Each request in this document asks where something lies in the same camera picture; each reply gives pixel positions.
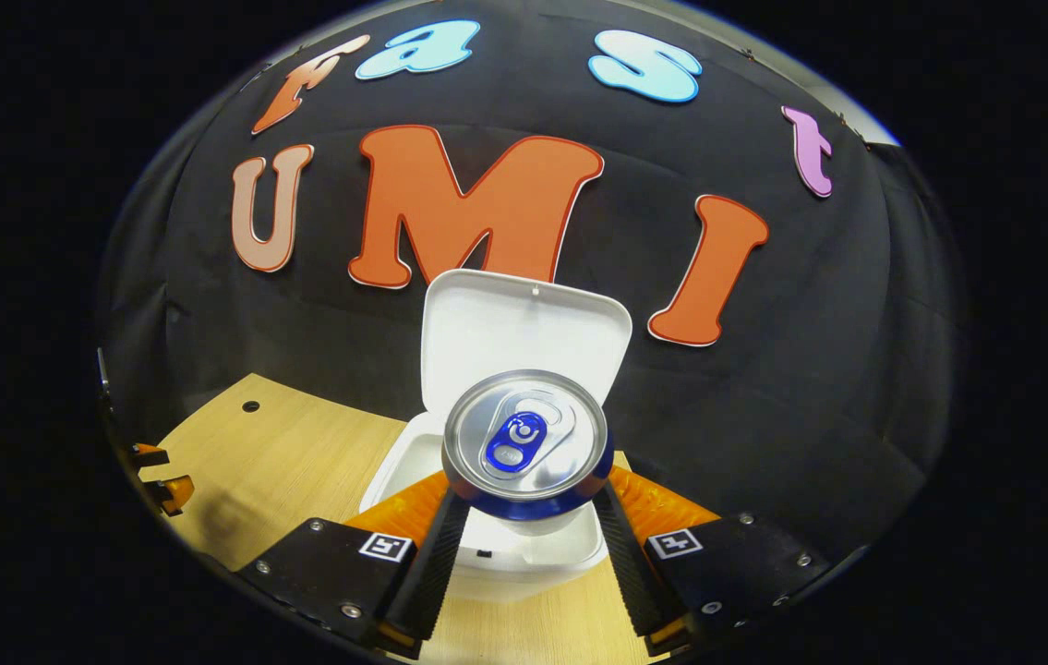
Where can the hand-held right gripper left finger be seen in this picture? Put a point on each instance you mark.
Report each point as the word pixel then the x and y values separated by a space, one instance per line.
pixel 431 573

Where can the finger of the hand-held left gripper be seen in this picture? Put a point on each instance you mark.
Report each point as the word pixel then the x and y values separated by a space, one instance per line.
pixel 173 493
pixel 150 454

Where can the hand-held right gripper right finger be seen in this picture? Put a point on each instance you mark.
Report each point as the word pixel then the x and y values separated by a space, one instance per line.
pixel 630 573

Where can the blue and silver pop can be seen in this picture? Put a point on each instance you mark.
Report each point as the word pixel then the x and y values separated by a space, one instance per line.
pixel 524 434

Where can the white desktop garbage bin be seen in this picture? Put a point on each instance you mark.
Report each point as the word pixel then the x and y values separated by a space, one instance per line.
pixel 505 323

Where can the wooden desktop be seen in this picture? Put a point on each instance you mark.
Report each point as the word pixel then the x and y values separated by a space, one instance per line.
pixel 283 462

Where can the black backdrop cloth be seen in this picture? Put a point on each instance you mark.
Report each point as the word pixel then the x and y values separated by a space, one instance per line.
pixel 764 416

